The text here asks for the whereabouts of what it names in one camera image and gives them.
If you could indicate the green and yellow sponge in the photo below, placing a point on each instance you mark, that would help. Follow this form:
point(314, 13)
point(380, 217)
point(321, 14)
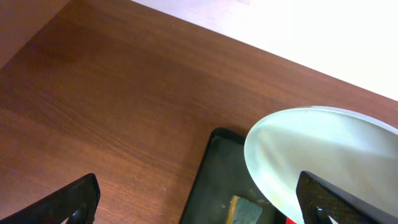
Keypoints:
point(243, 211)

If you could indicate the light green plate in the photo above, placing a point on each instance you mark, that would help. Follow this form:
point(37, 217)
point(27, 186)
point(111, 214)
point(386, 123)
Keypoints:
point(350, 150)

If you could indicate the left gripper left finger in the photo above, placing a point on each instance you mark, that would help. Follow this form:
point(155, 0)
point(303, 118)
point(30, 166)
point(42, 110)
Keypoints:
point(74, 203)

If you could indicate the red plastic tray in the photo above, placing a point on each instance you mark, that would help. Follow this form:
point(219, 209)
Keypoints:
point(289, 221)

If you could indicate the black plastic tray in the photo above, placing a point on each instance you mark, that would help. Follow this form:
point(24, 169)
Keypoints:
point(221, 175)

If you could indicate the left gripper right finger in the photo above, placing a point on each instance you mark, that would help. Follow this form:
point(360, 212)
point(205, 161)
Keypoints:
point(323, 202)

